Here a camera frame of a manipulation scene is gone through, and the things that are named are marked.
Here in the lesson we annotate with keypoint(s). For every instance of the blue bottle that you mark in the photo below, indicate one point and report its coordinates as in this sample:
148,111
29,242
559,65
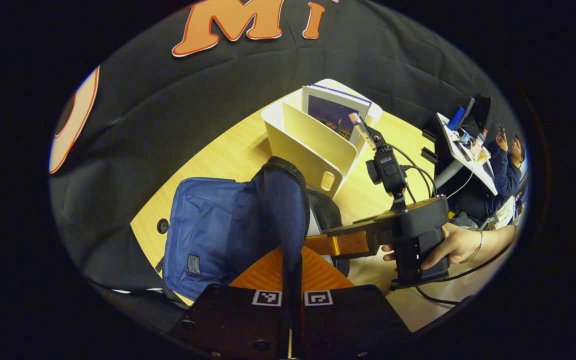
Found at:
456,118

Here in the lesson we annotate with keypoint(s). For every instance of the black computer monitor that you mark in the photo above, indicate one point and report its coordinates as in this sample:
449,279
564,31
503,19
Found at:
480,117

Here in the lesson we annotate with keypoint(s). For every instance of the white bookshelf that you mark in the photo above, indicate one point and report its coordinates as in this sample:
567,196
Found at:
303,140

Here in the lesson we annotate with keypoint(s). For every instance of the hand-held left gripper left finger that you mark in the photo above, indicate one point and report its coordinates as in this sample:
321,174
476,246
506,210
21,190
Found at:
233,325

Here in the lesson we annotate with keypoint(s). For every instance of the black backdrop cloth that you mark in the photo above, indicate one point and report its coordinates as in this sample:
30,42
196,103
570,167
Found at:
218,90

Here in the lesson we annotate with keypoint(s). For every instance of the white office desk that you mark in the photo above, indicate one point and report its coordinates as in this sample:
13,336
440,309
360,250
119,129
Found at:
488,182

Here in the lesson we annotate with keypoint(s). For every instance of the blue cover book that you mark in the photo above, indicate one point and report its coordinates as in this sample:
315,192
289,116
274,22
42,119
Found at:
333,117

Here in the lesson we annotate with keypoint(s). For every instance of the blue schoolbag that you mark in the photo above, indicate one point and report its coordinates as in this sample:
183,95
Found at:
208,235

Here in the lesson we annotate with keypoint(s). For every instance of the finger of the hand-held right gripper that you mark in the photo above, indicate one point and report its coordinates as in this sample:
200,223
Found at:
343,245

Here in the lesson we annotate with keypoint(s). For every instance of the black table grommet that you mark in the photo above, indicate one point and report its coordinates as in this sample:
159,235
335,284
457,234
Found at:
162,226

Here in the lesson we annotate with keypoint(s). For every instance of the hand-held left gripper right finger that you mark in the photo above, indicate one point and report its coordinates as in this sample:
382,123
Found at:
343,325

